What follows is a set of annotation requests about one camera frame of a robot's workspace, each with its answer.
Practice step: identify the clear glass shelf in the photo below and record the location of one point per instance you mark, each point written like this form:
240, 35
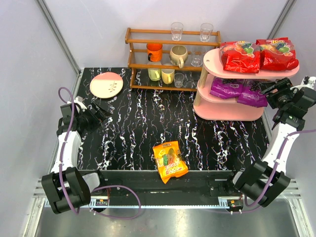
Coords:
179, 80
197, 55

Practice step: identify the pink three-tier shelf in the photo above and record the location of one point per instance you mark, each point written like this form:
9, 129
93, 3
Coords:
210, 107

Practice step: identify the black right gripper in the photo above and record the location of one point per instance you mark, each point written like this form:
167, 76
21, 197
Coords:
272, 91

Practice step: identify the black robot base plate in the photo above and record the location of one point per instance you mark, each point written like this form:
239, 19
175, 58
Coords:
203, 182

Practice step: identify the clear glass top left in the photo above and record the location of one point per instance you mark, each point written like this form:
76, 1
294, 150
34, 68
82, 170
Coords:
176, 31

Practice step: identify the red candy bag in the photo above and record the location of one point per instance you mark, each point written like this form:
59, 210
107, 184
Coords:
277, 54
240, 57

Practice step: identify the brown wooden cup rack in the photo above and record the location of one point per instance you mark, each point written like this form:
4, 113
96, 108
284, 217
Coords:
137, 39

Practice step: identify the purple candy bag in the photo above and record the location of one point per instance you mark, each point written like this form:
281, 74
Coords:
226, 88
251, 95

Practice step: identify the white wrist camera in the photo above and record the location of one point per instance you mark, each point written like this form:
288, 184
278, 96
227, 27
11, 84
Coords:
79, 100
306, 82

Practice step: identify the beige round mug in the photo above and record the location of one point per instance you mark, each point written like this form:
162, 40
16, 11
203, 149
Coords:
178, 56

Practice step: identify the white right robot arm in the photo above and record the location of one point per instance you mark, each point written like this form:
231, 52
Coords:
266, 179

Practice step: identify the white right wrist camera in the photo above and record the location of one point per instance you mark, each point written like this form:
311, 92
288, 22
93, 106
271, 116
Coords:
306, 82

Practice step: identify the clear glass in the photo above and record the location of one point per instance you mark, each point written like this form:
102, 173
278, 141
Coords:
176, 31
206, 30

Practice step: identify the clear glass bottom shelf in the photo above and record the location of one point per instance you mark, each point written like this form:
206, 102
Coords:
179, 80

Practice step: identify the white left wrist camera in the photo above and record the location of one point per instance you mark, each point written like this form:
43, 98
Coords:
79, 100

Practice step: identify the pale green mug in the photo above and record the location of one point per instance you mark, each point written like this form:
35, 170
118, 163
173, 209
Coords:
154, 74

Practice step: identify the clear glass middle shelf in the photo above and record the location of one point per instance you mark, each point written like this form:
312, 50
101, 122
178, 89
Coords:
197, 55

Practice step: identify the clear glass top right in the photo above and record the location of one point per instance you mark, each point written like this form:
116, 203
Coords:
206, 30

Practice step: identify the cream yellow mug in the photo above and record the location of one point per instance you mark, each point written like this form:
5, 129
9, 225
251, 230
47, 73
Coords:
167, 75

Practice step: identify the pink and cream plate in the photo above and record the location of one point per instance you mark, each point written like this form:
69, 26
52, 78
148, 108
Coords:
106, 85

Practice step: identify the orange candy bag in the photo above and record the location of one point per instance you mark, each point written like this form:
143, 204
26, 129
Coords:
169, 161

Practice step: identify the orange mug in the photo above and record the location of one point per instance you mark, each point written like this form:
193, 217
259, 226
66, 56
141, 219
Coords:
154, 52

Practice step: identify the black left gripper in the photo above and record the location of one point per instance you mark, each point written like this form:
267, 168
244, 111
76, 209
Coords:
94, 111

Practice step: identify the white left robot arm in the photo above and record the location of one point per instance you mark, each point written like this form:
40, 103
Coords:
64, 186

